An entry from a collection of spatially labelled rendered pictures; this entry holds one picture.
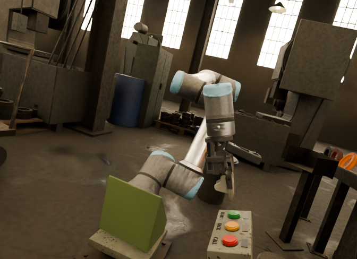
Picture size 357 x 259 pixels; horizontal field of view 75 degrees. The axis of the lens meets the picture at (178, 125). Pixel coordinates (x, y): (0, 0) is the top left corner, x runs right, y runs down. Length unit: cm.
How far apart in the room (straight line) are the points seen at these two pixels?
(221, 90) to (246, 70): 1073
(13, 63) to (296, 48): 388
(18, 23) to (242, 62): 885
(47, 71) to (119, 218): 230
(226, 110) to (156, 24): 1224
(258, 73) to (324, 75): 747
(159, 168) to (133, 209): 25
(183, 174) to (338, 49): 338
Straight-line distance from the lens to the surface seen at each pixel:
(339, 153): 234
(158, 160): 132
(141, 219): 127
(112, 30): 341
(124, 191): 127
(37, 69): 338
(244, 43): 1166
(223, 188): 79
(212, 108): 72
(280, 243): 209
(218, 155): 77
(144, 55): 440
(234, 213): 83
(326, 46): 416
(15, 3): 571
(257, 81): 1139
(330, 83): 414
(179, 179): 129
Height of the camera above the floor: 98
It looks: 10 degrees down
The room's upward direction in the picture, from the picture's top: 14 degrees clockwise
